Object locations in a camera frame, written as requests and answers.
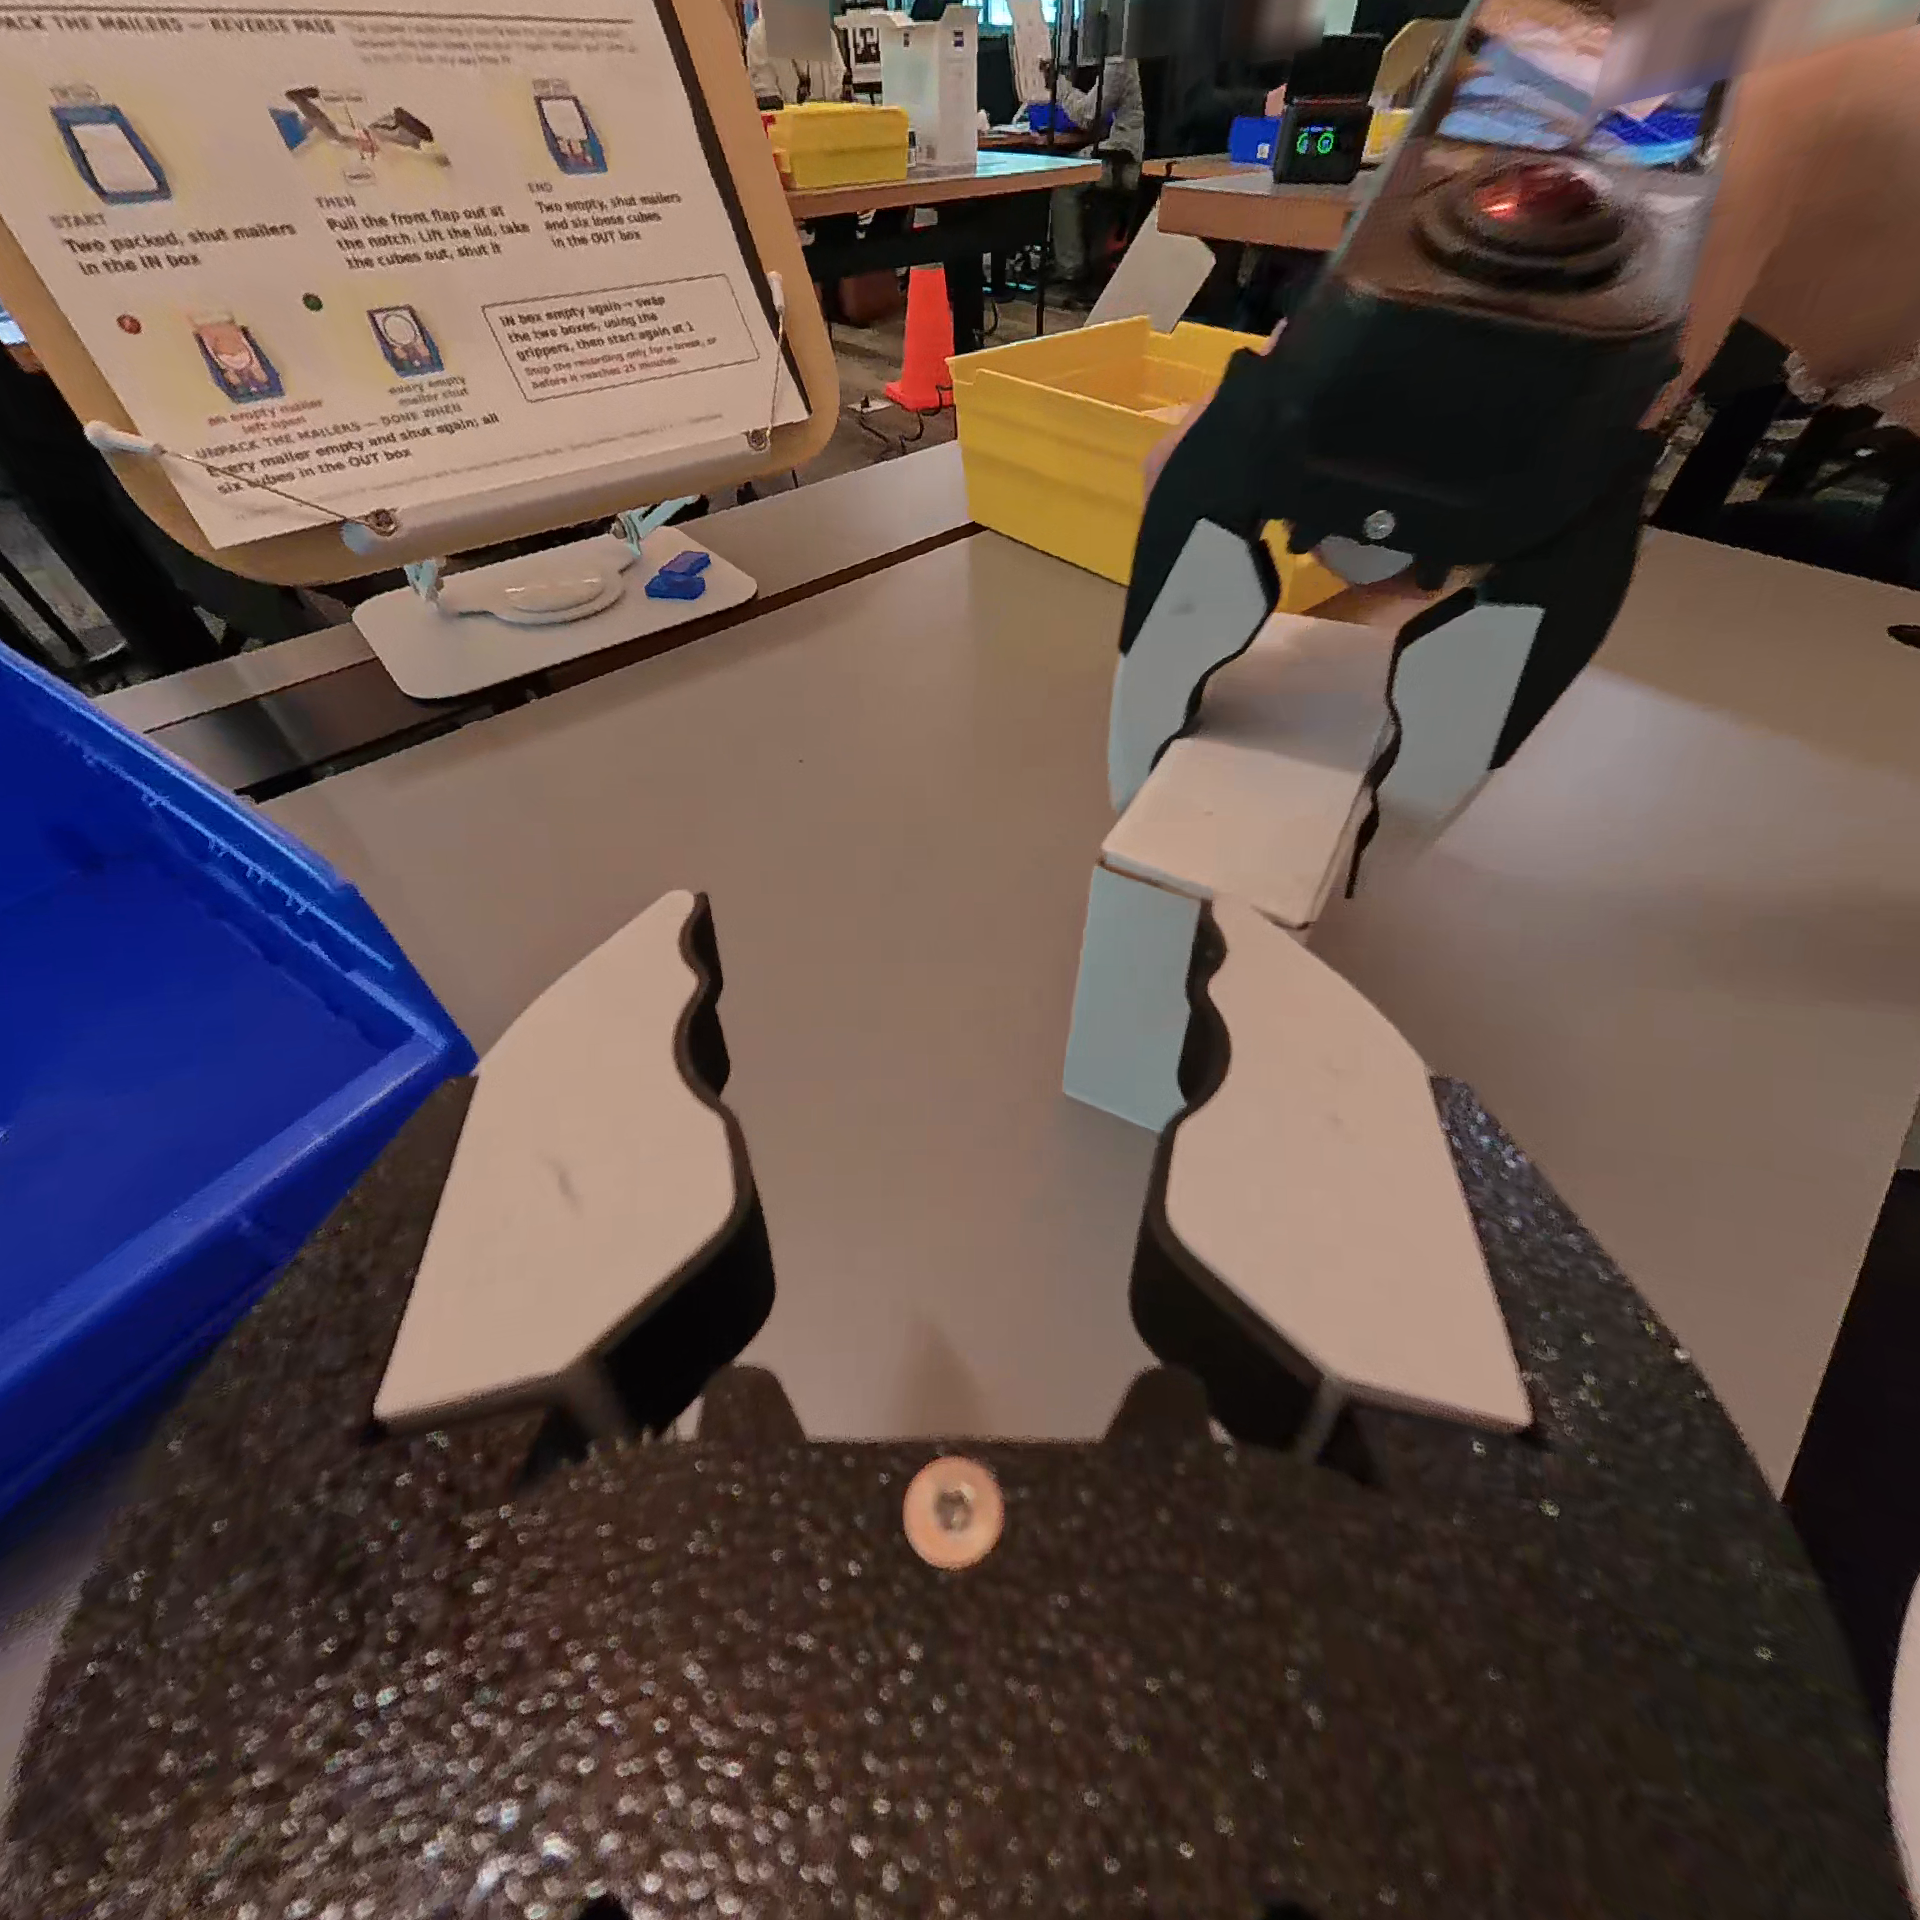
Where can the small yellow plastic bin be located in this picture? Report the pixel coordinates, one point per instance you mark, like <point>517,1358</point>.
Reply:
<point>838,149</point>

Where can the white cardboard mailer box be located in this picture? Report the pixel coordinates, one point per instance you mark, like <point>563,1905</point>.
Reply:
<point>1244,826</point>

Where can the tall white carton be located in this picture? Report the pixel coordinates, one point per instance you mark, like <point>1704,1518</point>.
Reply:
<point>930,89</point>

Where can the printed instruction sheet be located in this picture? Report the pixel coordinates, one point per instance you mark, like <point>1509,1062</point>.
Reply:
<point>376,271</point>

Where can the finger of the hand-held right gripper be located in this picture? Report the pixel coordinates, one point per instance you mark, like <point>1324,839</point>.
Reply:
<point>1463,689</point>
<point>1185,631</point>

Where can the wooden work table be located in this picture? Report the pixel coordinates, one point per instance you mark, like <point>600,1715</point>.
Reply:
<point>959,172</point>

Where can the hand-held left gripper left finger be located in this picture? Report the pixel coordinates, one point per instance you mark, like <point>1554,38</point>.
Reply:
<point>570,1185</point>

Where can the blue plastic bin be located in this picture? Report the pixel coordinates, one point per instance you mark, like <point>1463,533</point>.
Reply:
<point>179,1051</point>

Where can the orange traffic cone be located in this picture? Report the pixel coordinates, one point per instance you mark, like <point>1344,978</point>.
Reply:
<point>924,344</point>

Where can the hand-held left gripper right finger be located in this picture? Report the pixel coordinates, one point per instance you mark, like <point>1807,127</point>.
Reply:
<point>1332,1200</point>

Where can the small black display device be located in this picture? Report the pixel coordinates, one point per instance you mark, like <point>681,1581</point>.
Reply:
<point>1320,145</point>

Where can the person's right hand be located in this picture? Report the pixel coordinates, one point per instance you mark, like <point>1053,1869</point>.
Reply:
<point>1830,196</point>

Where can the white stand base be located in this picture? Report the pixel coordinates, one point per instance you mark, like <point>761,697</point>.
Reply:
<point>452,644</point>

